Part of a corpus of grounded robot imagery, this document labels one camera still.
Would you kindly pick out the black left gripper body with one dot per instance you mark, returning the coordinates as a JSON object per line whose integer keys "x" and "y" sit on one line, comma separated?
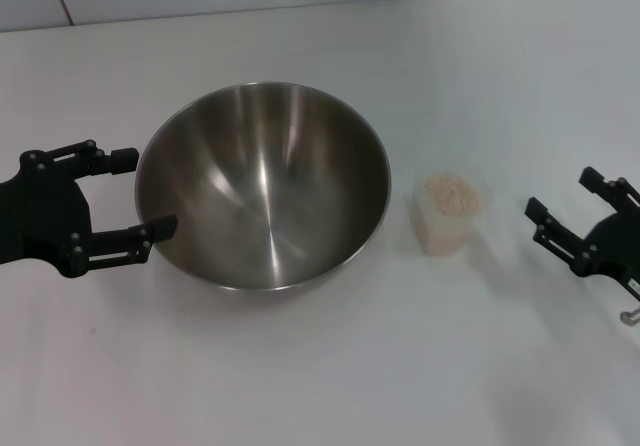
{"x": 40, "y": 216}

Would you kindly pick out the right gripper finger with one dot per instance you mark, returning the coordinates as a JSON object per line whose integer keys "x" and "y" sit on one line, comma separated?
{"x": 607, "y": 186}
{"x": 555, "y": 231}

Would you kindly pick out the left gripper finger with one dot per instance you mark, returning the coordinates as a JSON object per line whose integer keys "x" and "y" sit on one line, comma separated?
{"x": 130, "y": 241}
{"x": 117, "y": 161}

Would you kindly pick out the white rice grains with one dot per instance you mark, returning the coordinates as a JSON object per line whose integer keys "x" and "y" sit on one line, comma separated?
{"x": 450, "y": 198}

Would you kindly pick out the silver clamp lever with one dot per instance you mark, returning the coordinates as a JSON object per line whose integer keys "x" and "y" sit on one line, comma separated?
{"x": 631, "y": 318}

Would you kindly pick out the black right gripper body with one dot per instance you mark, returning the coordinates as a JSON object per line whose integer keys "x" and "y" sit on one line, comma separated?
{"x": 612, "y": 251}

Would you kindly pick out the stainless steel mixing bowl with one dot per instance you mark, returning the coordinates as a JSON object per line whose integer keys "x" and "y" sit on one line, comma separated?
{"x": 260, "y": 186}

